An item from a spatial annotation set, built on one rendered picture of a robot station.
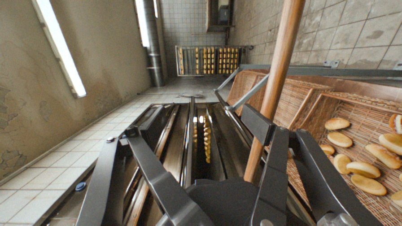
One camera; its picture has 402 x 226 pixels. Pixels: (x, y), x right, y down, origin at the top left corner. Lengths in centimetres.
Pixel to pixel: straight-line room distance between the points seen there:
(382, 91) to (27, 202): 175
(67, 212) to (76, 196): 8
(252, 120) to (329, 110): 74
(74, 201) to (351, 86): 154
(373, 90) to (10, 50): 208
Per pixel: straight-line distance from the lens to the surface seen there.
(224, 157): 87
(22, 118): 146
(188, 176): 59
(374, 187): 87
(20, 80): 148
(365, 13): 170
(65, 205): 99
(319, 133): 94
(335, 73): 97
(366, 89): 89
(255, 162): 36
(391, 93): 85
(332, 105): 88
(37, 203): 109
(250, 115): 17
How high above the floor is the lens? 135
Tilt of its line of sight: 2 degrees down
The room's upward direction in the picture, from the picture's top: 92 degrees counter-clockwise
